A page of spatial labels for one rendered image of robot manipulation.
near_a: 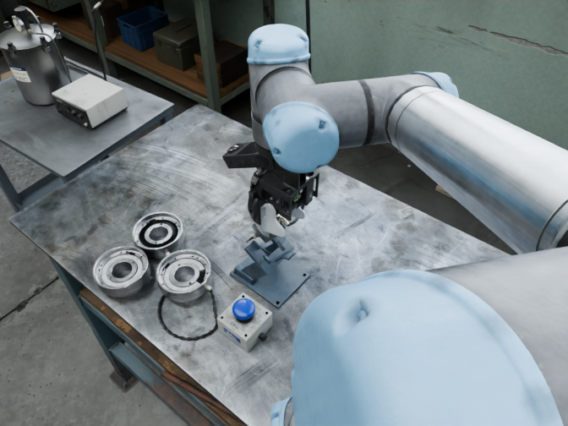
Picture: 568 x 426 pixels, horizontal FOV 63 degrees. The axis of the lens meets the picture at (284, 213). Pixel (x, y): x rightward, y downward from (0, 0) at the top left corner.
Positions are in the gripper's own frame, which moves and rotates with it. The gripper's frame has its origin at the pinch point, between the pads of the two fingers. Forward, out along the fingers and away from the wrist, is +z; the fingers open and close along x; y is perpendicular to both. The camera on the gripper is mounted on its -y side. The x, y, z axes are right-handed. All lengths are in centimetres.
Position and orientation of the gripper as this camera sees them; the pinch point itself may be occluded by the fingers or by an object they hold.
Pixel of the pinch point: (270, 224)
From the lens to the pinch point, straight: 81.4
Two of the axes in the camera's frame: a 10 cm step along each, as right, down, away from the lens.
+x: 6.3, -5.6, 5.4
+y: 7.7, 4.6, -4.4
